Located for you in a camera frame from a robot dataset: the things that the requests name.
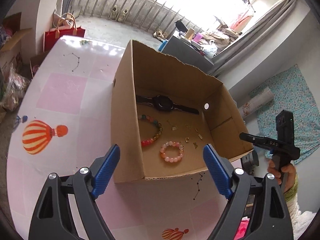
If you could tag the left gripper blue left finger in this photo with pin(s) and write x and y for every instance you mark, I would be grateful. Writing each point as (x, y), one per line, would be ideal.
(102, 170)

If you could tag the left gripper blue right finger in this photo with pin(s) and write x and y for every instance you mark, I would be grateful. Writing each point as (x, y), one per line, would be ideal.
(220, 169)

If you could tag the red tote bag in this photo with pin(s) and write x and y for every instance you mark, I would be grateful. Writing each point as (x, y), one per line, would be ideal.
(66, 25)

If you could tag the right hand holding grip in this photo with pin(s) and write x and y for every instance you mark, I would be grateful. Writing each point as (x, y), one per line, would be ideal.
(286, 177)

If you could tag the large brown cardboard box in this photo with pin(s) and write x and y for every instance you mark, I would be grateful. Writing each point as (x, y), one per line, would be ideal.
(149, 149)

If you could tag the rolled patterned wallpaper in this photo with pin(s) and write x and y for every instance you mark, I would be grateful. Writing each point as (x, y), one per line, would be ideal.
(256, 102)

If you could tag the teal floral cloth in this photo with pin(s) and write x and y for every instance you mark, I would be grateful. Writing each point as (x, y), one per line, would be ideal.
(291, 93)

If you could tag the black wrist watch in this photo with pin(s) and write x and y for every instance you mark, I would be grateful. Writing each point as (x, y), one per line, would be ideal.
(164, 104)

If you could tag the grey curtain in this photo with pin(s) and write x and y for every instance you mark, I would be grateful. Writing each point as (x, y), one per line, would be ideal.
(243, 45)

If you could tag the open cardboard box with bags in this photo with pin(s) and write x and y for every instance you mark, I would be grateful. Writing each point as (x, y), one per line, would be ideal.
(11, 36)

